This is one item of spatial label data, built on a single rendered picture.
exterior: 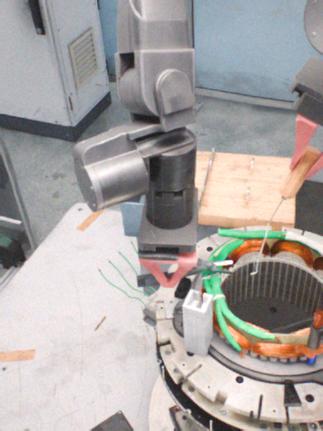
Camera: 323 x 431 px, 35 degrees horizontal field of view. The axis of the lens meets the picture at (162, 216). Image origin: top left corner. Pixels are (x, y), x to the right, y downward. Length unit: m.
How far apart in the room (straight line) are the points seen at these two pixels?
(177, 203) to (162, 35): 0.17
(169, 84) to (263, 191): 0.49
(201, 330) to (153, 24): 0.35
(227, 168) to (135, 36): 0.53
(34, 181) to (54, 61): 0.64
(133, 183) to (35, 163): 2.51
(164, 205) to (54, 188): 2.25
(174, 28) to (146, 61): 0.04
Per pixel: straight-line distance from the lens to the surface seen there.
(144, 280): 0.65
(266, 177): 0.99
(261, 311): 0.82
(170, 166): 0.53
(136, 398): 1.01
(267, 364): 0.67
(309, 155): 0.54
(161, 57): 0.51
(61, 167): 2.93
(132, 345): 1.08
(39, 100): 3.08
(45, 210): 2.66
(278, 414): 0.64
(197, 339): 0.65
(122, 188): 0.51
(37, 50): 2.92
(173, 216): 0.57
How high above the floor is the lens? 1.66
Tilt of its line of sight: 41 degrees down
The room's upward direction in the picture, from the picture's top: 5 degrees counter-clockwise
